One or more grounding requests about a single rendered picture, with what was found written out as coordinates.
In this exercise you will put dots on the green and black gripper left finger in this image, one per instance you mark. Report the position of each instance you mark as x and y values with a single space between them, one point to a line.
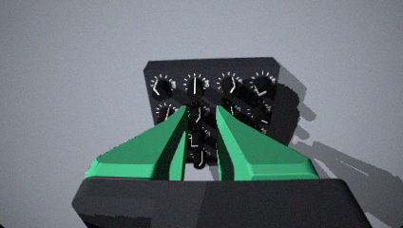
149 154

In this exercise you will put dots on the black knob box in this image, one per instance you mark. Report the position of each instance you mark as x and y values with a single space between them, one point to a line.
202 84

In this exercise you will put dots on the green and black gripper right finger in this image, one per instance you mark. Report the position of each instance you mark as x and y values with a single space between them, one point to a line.
255 156

